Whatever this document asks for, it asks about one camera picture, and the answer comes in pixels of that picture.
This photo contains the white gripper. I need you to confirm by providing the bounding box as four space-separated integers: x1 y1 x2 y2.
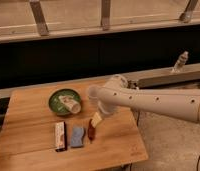
91 102 117 127

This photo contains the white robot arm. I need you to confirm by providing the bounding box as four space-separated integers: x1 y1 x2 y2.
91 74 200 128

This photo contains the dark red spoon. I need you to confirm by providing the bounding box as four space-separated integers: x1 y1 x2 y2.
88 119 95 142

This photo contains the blue sponge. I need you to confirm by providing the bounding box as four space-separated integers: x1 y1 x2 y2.
70 126 85 148

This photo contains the white cup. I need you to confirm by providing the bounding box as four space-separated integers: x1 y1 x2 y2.
59 95 81 114

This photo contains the green bowl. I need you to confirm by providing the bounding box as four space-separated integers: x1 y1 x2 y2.
48 89 82 116

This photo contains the clear plastic bottle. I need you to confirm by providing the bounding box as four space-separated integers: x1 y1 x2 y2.
172 51 189 73

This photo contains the middle metal bracket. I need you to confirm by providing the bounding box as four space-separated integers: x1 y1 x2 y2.
101 0 111 31

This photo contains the metal bracket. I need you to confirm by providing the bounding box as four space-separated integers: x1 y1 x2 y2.
179 0 198 23
29 0 49 36
101 0 111 31

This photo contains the left metal bracket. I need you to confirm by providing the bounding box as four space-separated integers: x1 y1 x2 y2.
29 0 49 36

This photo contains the right metal bracket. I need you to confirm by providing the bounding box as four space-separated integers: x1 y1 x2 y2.
179 0 198 23

